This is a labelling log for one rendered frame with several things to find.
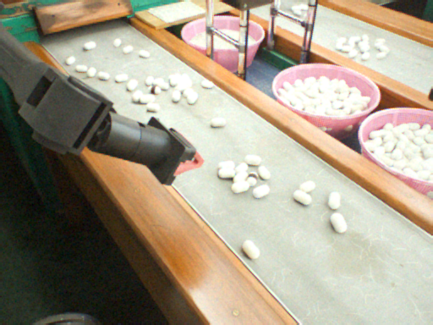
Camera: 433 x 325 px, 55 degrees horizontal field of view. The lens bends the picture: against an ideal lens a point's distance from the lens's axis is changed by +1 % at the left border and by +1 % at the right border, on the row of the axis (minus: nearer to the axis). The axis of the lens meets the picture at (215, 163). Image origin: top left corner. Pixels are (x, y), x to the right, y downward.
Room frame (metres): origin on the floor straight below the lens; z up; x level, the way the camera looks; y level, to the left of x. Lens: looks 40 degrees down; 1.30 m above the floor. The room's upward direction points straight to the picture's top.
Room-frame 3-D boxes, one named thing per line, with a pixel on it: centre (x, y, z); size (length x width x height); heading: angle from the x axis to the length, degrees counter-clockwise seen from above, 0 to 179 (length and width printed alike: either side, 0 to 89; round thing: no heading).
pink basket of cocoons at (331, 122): (0.92, -0.28, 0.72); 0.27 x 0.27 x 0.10
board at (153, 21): (1.46, 0.10, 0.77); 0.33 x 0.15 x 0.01; 126
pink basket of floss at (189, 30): (1.28, -0.02, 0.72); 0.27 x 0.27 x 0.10
